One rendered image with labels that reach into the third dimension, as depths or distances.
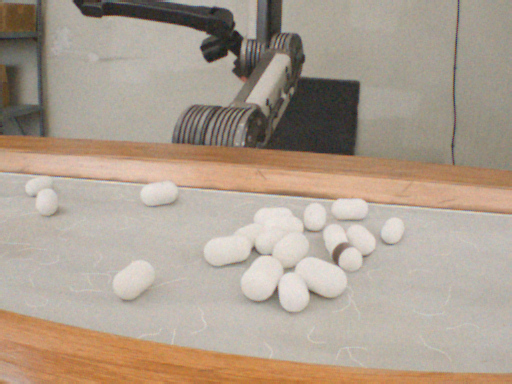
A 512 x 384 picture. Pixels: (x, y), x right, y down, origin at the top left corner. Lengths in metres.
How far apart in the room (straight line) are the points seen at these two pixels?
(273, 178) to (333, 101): 1.86
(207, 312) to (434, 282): 0.16
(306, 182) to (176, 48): 2.07
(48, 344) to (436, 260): 0.29
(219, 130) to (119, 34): 1.98
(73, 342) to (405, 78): 2.25
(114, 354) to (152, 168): 0.35
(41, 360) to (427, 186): 0.42
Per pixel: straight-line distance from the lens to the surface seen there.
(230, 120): 0.73
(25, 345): 0.23
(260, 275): 0.29
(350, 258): 0.34
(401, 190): 0.51
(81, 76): 2.79
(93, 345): 0.22
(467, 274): 0.37
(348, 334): 0.28
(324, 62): 2.37
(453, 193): 0.53
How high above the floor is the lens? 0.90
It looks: 18 degrees down
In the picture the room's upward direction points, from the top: 2 degrees clockwise
